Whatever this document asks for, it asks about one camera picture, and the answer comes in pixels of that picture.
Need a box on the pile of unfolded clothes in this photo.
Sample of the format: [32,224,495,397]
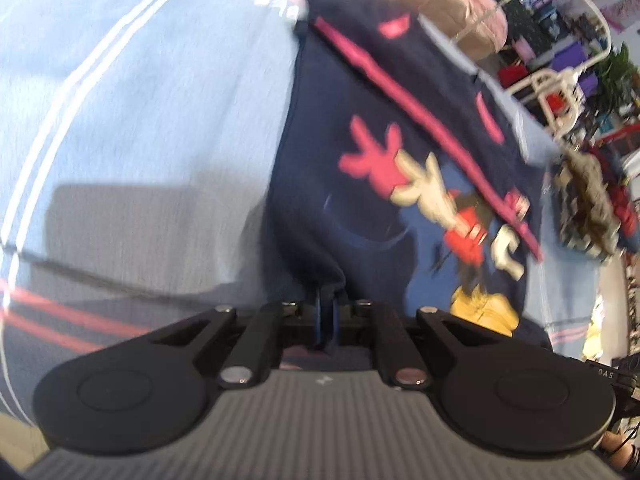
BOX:
[552,145,639,261]

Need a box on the light blue striped bed sheet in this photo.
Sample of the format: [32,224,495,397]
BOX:
[1,0,599,424]

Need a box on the white metal rack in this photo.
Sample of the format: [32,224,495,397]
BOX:
[449,0,616,141]

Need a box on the navy Mickey Mouse sweatshirt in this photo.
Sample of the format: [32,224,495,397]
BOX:
[265,0,549,346]

